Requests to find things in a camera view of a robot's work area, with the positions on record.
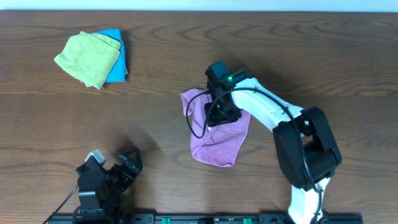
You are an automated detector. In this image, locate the purple cloth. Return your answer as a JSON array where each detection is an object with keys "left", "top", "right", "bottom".
[{"left": 181, "top": 88, "right": 251, "bottom": 167}]

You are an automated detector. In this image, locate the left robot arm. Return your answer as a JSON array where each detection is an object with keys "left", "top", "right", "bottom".
[{"left": 76, "top": 147, "right": 143, "bottom": 223}]

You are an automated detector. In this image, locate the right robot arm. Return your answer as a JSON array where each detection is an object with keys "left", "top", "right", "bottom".
[{"left": 205, "top": 68, "right": 342, "bottom": 223}]

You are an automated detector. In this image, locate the blue folded cloth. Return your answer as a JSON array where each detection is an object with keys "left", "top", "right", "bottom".
[{"left": 96, "top": 29, "right": 127, "bottom": 83}]

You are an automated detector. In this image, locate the green folded cloth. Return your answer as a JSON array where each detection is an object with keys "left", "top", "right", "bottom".
[{"left": 54, "top": 31, "right": 122, "bottom": 90}]

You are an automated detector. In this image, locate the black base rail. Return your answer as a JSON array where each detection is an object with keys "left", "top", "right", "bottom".
[{"left": 48, "top": 212, "right": 364, "bottom": 224}]

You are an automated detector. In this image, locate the right black cable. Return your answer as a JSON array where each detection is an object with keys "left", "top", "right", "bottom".
[{"left": 185, "top": 86, "right": 324, "bottom": 224}]

